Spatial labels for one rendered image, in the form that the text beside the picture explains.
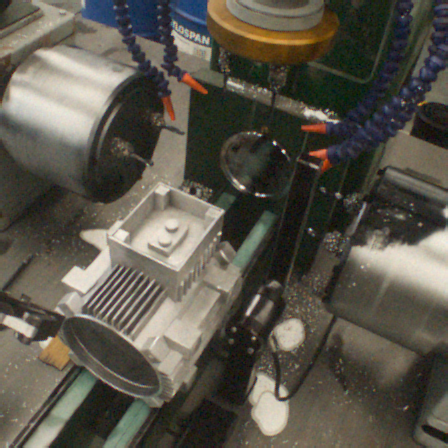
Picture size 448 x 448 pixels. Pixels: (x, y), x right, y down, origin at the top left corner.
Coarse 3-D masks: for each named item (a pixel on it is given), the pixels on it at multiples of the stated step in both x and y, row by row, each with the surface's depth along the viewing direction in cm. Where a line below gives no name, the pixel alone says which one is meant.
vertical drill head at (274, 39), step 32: (224, 0) 74; (256, 0) 69; (288, 0) 68; (320, 0) 72; (224, 32) 69; (256, 32) 68; (288, 32) 69; (320, 32) 70; (224, 64) 75; (288, 64) 70; (224, 96) 80
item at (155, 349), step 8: (224, 248) 75; (216, 256) 76; (224, 256) 75; (232, 256) 76; (224, 264) 76; (64, 296) 69; (72, 296) 67; (64, 304) 67; (72, 304) 67; (80, 304) 68; (64, 312) 68; (72, 312) 67; (144, 344) 65; (152, 344) 64; (160, 344) 65; (144, 352) 65; (152, 352) 64; (160, 352) 64; (168, 352) 65; (72, 360) 77; (152, 360) 65; (160, 360) 64; (144, 400) 74; (152, 400) 73; (160, 400) 73
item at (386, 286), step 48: (384, 192) 76; (432, 192) 77; (336, 240) 81; (384, 240) 74; (432, 240) 72; (336, 288) 78; (384, 288) 74; (432, 288) 72; (384, 336) 81; (432, 336) 75
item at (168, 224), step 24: (168, 192) 75; (144, 216) 74; (168, 216) 75; (192, 216) 76; (216, 216) 72; (120, 240) 67; (144, 240) 72; (168, 240) 70; (192, 240) 73; (216, 240) 74; (120, 264) 70; (144, 264) 67; (168, 264) 66; (192, 264) 69; (168, 288) 68
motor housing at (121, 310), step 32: (96, 288) 67; (128, 288) 67; (160, 288) 69; (192, 288) 72; (96, 320) 65; (128, 320) 65; (160, 320) 68; (192, 320) 70; (96, 352) 78; (128, 352) 80; (128, 384) 76; (160, 384) 68
